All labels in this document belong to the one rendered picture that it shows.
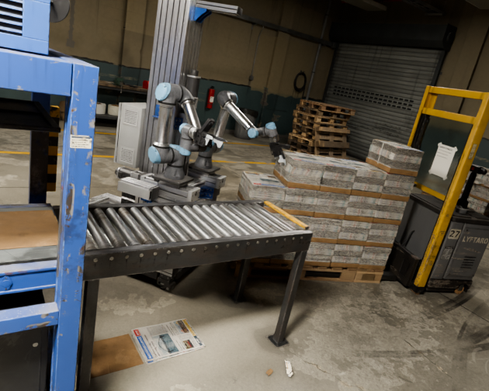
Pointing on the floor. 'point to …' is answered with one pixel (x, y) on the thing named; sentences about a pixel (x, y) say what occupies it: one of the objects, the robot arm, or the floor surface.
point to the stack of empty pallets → (305, 140)
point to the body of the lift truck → (461, 273)
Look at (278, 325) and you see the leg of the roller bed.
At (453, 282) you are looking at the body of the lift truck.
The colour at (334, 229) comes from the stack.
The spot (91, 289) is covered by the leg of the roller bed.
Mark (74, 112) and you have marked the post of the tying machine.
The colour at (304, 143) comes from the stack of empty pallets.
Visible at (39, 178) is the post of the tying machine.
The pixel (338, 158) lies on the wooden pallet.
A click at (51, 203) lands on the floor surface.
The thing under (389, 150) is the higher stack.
